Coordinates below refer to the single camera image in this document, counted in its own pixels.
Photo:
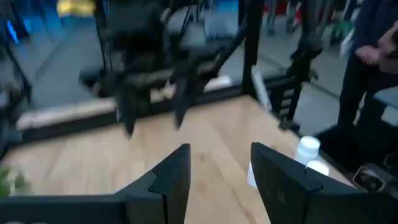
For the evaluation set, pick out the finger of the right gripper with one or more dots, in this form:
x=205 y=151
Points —
x=185 y=99
x=128 y=112

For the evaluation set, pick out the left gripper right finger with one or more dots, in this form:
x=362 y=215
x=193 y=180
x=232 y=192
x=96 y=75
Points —
x=286 y=196

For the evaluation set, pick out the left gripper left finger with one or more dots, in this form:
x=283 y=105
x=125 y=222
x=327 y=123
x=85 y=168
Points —
x=168 y=193

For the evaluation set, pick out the yellow container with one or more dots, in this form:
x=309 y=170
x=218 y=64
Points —
x=76 y=7

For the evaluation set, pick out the person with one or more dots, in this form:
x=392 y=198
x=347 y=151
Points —
x=357 y=87

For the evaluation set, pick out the small green potted plant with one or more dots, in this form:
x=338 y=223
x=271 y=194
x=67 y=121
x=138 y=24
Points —
x=12 y=183

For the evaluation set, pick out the person's hand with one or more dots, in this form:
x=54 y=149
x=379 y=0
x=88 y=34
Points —
x=368 y=55

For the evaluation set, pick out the black metal table frame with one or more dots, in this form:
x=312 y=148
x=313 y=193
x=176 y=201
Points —
x=253 y=46

